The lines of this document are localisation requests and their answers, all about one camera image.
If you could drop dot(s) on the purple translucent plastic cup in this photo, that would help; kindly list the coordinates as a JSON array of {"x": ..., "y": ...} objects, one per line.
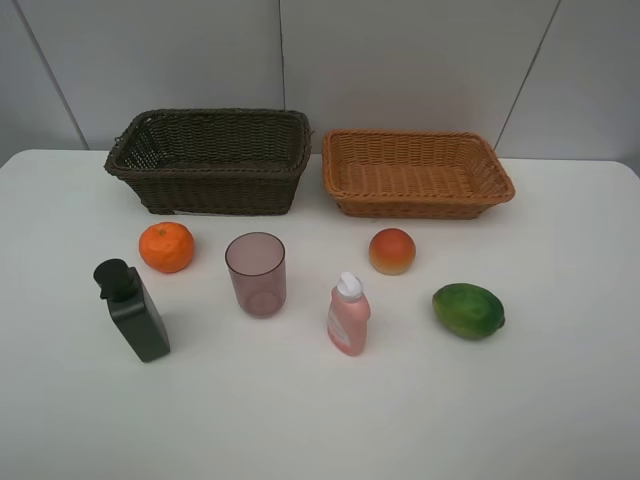
[{"x": 257, "y": 268}]

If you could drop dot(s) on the red yellow peach fruit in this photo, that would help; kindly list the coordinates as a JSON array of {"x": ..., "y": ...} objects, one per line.
[{"x": 392, "y": 251}]

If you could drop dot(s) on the pink lotion bottle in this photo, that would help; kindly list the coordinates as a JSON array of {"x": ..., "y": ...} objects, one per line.
[{"x": 348, "y": 315}]

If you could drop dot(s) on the green lime fruit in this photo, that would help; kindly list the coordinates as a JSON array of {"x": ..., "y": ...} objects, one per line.
[{"x": 468, "y": 311}]

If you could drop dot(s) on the orange wicker basket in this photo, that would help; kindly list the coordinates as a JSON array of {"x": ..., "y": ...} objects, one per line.
[{"x": 413, "y": 174}]

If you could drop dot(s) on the dark brown wicker basket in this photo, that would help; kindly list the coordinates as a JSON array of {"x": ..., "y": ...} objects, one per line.
[{"x": 227, "y": 161}]

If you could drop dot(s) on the orange mandarin fruit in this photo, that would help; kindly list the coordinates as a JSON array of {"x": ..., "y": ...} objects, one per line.
[{"x": 167, "y": 247}]

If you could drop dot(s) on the black pump bottle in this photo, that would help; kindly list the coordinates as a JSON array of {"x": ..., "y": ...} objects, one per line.
[{"x": 132, "y": 310}]

